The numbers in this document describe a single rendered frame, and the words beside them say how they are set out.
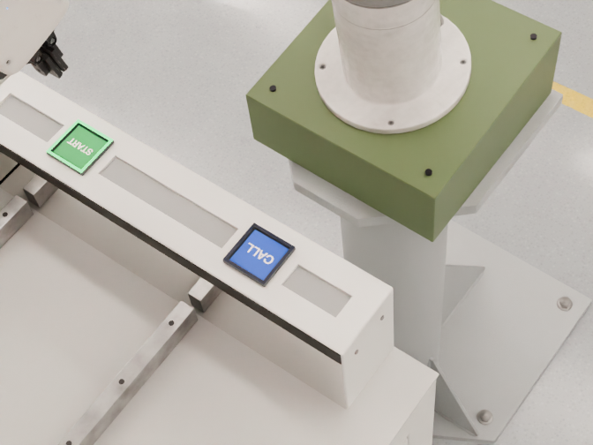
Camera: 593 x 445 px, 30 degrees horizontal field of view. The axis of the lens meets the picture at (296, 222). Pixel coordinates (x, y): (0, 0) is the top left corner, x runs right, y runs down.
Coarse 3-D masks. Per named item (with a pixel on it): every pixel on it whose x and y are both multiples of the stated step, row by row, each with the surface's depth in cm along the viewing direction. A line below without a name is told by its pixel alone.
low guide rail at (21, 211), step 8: (16, 200) 138; (24, 200) 138; (8, 208) 138; (16, 208) 137; (24, 208) 138; (0, 216) 137; (8, 216) 137; (16, 216) 137; (24, 216) 139; (0, 224) 136; (8, 224) 137; (16, 224) 138; (0, 232) 136; (8, 232) 138; (0, 240) 137; (0, 248) 138
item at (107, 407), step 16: (176, 320) 127; (192, 320) 129; (160, 336) 126; (176, 336) 128; (144, 352) 125; (160, 352) 126; (128, 368) 124; (144, 368) 124; (112, 384) 124; (128, 384) 123; (96, 400) 123; (112, 400) 123; (128, 400) 125; (96, 416) 122; (112, 416) 124; (80, 432) 121; (96, 432) 122
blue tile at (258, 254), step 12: (252, 240) 119; (264, 240) 119; (240, 252) 118; (252, 252) 118; (264, 252) 118; (276, 252) 118; (240, 264) 117; (252, 264) 117; (264, 264) 117; (264, 276) 116
